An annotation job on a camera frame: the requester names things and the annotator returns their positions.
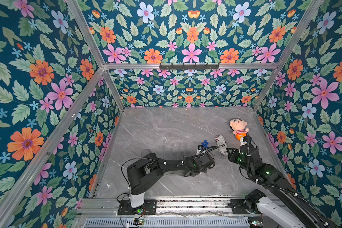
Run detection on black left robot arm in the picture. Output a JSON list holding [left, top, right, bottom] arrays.
[[124, 146, 218, 209]]

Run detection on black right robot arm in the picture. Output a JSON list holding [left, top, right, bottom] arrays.
[[227, 135, 336, 228]]

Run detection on plush doll orange pants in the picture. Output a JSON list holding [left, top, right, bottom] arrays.
[[230, 118, 249, 140]]

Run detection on white ventilation grille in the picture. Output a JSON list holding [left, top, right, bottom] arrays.
[[85, 217, 250, 228]]

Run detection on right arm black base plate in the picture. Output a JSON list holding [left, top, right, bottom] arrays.
[[228, 199, 259, 214]]

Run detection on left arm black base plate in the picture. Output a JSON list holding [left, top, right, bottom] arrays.
[[117, 199, 157, 216]]

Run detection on metal hook rail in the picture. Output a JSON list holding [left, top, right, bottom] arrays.
[[159, 63, 219, 71]]

